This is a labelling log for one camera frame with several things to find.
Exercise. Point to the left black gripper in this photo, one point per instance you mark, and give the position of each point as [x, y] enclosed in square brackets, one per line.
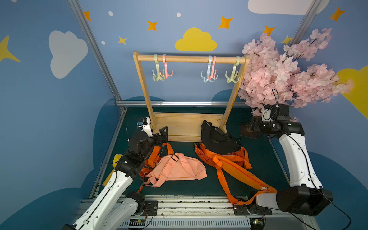
[156, 137]

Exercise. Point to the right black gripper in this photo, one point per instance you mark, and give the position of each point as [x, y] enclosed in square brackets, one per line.
[253, 125]

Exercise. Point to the pink waist bag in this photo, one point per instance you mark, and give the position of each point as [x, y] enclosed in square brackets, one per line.
[176, 167]

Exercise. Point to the black waist bag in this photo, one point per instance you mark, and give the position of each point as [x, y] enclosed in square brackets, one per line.
[217, 141]

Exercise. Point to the bright orange waist bag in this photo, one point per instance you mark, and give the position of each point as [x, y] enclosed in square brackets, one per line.
[241, 175]

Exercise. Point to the dark orange waist bag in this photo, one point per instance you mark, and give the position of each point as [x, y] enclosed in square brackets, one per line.
[152, 161]

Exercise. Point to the red orange waist bag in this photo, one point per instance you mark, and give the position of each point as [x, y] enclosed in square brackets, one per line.
[240, 157]

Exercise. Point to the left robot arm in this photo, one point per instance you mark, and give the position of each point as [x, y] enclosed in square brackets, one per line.
[101, 215]

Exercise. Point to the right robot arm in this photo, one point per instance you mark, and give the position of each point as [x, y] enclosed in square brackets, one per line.
[306, 195]

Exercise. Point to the green hook left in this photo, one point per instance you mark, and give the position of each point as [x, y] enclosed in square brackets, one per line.
[157, 76]

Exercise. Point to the green hook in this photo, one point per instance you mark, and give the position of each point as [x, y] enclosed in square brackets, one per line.
[234, 74]
[157, 76]

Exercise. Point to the pink hook right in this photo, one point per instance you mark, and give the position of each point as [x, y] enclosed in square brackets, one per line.
[213, 74]

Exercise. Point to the pink hook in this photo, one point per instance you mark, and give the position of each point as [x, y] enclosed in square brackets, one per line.
[166, 74]
[213, 74]

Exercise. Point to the blue hook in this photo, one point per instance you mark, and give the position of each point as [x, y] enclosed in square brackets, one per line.
[208, 72]

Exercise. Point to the green hook right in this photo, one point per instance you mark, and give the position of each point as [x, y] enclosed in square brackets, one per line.
[234, 74]

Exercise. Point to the pink hook left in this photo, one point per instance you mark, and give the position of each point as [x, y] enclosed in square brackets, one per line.
[166, 74]

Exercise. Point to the wooden hanging rack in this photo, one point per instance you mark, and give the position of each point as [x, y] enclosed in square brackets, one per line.
[186, 127]

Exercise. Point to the yellow toy shovel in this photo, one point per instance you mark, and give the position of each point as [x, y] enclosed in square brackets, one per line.
[114, 164]

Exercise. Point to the pink blossom tree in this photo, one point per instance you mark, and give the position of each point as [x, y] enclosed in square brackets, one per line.
[273, 78]

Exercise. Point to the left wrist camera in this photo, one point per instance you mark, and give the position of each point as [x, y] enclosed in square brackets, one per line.
[144, 125]

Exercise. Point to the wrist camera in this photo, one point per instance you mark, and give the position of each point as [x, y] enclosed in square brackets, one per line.
[276, 112]
[144, 125]

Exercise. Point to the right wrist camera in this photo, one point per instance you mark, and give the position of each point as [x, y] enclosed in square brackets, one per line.
[276, 112]

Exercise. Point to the horizontal aluminium rail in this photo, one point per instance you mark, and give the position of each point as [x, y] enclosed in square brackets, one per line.
[174, 103]

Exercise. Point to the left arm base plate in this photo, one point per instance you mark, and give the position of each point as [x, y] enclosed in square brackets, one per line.
[148, 208]

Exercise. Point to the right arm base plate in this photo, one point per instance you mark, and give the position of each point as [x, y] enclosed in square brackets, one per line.
[252, 210]

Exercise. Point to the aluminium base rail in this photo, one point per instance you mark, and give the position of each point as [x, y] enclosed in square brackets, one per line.
[211, 213]

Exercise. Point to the right aluminium corner post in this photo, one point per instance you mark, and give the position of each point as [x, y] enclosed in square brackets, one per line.
[306, 22]

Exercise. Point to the aluminium corner post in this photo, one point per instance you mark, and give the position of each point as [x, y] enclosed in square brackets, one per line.
[83, 22]
[306, 22]

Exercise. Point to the left aluminium corner post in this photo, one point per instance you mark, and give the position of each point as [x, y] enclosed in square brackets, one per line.
[83, 22]

